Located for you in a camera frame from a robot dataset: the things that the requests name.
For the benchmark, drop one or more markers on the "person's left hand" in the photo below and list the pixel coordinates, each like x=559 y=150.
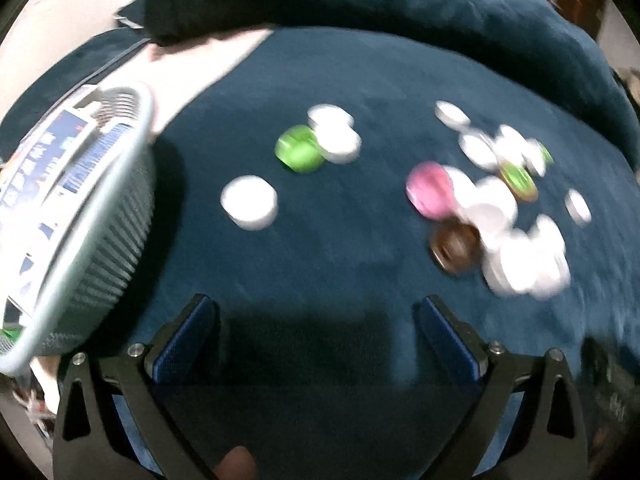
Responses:
x=235 y=465

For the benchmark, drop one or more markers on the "white bed headboard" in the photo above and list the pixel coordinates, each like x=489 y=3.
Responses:
x=65 y=5

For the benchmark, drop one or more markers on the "grey-blue round plastic basket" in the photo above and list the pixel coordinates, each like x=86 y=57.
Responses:
x=105 y=270

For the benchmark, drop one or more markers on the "dark blue rumpled comforter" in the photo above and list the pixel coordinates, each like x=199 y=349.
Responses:
x=400 y=0

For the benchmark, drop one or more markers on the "green round jar brown rim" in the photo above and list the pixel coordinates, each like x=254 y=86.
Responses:
x=520 y=181

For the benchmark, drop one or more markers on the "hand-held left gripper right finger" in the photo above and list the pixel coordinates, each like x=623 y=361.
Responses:
x=450 y=345

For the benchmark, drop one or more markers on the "scattered white round jars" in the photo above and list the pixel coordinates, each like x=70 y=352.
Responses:
x=525 y=265

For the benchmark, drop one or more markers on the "dark blue piped pillow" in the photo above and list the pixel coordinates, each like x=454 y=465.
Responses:
x=132 y=15
x=60 y=70

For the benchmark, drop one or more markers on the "pink bed sheet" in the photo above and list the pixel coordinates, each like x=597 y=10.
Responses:
x=200 y=80

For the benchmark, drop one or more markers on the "pink round jar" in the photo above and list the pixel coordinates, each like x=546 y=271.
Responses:
x=430 y=190

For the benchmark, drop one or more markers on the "pile of blue orange boxes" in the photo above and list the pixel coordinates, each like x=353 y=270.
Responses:
x=35 y=175

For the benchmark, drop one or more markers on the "dark blue plush blanket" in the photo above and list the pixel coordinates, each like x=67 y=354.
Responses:
x=350 y=235

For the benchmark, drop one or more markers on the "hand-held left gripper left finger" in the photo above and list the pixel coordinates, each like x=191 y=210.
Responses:
x=182 y=345

